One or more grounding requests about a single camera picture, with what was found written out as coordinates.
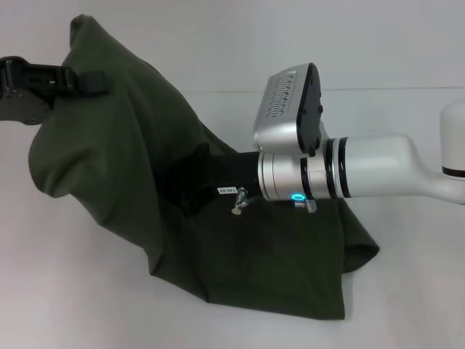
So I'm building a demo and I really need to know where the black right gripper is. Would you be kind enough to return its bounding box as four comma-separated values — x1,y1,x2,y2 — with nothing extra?
173,143,261,218

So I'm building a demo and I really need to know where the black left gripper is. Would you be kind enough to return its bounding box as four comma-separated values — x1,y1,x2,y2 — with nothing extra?
0,55,110,127

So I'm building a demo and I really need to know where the dark green FREE t-shirt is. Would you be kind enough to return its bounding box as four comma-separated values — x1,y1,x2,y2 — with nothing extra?
27,14,381,323

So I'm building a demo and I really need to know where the silver right wrist angled plug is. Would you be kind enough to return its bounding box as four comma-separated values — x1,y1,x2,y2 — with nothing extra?
230,185,250,215

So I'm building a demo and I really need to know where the silver right wrist pin connector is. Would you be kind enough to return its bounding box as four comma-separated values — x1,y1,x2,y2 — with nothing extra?
293,198,318,214

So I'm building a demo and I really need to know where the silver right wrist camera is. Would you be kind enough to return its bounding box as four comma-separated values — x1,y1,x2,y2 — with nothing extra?
253,62,330,158

